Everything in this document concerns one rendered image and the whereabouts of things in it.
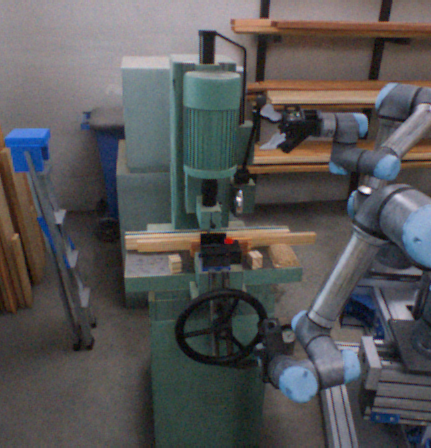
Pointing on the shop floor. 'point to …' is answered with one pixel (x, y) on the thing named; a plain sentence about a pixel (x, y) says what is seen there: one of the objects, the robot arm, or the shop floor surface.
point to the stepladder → (53, 225)
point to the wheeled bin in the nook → (108, 228)
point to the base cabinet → (204, 390)
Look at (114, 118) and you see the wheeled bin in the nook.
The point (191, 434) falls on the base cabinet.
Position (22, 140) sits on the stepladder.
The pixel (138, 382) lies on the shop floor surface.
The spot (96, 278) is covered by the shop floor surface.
